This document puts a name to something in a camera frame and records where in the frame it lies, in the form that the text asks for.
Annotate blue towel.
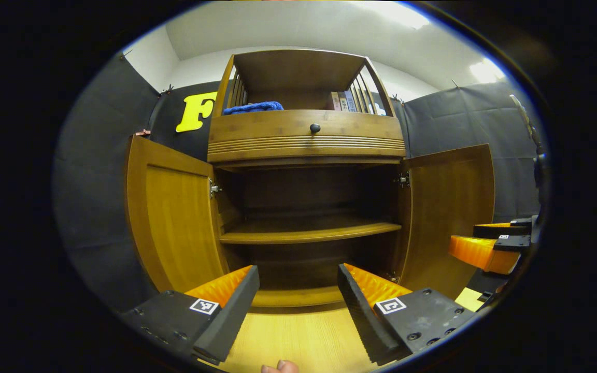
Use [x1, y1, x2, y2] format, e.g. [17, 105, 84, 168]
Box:
[222, 101, 285, 116]

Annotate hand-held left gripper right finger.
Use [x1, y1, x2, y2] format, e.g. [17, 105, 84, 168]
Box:
[337, 263, 478, 366]

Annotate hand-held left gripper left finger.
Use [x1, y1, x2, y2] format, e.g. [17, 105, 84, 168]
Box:
[120, 265, 260, 366]

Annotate wooden double-door shoe cabinet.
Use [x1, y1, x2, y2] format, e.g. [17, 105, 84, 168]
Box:
[126, 48, 496, 307]

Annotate wooden inner shelf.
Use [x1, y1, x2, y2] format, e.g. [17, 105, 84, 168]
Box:
[219, 222, 402, 245]

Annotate thin grey pole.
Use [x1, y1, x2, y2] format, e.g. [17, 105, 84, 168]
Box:
[509, 94, 544, 156]

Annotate wooden cabinet drawer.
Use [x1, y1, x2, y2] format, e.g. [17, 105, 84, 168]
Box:
[207, 110, 407, 165]

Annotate wooden shoe cabinet door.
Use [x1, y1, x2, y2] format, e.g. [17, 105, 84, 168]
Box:
[126, 136, 229, 293]
[399, 144, 496, 300]

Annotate ceiling light panel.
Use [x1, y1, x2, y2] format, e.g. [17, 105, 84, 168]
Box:
[468, 58, 506, 83]

